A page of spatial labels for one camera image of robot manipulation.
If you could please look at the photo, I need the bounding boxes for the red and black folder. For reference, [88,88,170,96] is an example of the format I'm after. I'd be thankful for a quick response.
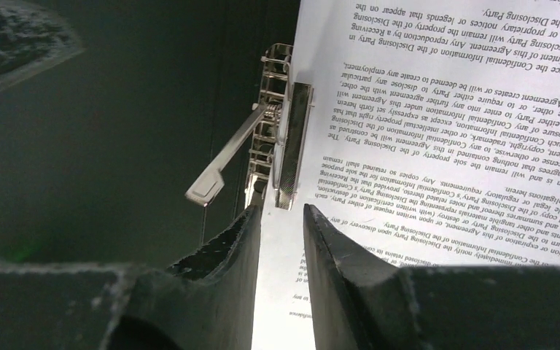
[0,1,299,267]

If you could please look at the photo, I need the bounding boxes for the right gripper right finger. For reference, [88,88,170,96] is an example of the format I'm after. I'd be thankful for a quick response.
[303,204,560,349]

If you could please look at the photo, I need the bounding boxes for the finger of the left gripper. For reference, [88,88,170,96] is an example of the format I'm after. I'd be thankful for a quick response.
[0,1,85,92]

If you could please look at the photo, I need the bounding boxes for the silver folder clip mechanism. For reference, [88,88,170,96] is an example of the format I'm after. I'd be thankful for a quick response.
[185,43,314,210]

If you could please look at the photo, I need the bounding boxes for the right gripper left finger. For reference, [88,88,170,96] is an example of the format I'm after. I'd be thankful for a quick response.
[0,206,260,349]

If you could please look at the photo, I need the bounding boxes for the printed white paper sheets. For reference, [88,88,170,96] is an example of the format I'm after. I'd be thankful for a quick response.
[252,1,560,349]

